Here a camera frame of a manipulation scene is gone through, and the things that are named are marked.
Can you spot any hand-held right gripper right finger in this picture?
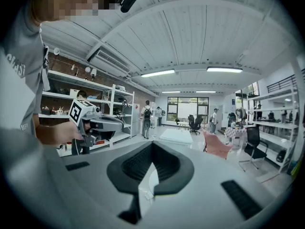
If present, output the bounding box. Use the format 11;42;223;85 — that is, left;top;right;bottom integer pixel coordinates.
152;141;195;197

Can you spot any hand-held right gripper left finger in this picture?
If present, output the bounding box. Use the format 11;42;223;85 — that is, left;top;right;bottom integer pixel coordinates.
106;141;153;196

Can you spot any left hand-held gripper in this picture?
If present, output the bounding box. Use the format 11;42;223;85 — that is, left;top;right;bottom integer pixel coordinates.
68;99;125;147

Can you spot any person's left forearm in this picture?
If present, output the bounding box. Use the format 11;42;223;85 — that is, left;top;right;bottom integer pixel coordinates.
35;122;66;146

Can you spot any person's left hand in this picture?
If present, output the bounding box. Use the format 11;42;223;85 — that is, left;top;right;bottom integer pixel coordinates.
59;121;83;144

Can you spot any long white shelf rack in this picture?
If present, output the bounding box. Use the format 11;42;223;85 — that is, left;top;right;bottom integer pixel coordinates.
39;69;114;156

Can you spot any white rectangular table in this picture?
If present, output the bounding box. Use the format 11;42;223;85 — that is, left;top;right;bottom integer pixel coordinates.
159;127;193;145

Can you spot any narrow white shelf rack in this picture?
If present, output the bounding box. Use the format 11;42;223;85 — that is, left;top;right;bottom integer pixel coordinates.
111;83;135;143

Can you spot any pink fabric chair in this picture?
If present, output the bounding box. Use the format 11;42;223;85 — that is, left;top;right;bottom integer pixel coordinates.
202;129;233;161

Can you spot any grey refrigerator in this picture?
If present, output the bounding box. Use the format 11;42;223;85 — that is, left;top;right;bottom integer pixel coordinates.
132;103;141;137

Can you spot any white ceiling air conditioner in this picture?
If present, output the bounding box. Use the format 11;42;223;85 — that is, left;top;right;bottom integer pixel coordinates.
89;45;131;78

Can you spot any large dark-framed window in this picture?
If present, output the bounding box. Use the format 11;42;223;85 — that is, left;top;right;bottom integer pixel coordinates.
167;96;209;122

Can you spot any table with checked cloth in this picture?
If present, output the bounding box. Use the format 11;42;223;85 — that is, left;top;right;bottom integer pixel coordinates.
224;125;248;145

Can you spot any person's grey printed t-shirt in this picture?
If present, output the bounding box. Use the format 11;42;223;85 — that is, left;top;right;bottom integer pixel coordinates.
0;6;51;138

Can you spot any black mesh cantilever chair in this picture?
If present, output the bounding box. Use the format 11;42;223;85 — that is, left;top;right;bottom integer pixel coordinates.
239;126;269;172

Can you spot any black helmet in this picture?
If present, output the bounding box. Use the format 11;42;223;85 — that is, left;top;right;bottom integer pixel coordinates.
276;149;287;163

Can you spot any white metal shelf rack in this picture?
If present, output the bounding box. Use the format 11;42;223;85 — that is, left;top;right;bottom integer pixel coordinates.
246;89;301;174

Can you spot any black balcony railing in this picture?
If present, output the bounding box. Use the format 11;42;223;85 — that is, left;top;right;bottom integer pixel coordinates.
266;68;305;94

